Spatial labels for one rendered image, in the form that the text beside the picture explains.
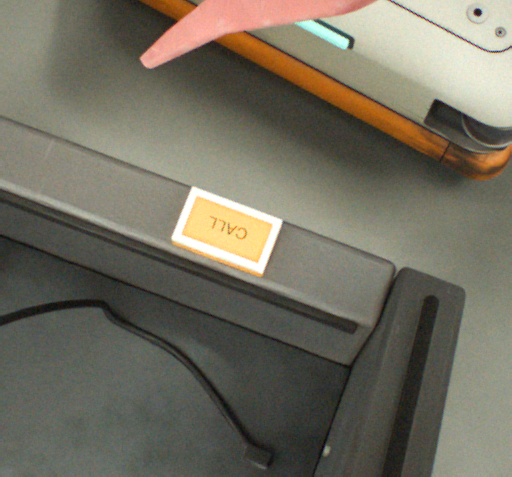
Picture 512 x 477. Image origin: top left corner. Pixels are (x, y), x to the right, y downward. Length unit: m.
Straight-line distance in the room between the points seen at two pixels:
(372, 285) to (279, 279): 0.05
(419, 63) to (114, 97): 0.45
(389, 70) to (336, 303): 0.83
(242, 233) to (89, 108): 1.06
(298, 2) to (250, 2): 0.02
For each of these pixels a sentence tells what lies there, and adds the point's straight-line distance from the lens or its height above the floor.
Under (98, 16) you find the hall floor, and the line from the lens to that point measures 1.78.
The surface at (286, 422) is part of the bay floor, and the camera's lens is 0.80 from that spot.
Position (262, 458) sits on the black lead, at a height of 0.84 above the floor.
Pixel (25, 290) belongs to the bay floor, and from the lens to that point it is 0.82.
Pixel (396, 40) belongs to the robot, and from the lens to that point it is 1.48.
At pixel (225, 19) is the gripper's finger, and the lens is 0.30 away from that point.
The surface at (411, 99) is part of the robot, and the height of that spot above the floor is 0.20.
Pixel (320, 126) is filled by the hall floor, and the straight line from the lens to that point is 1.72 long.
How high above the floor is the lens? 1.62
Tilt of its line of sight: 75 degrees down
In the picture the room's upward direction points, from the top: 9 degrees clockwise
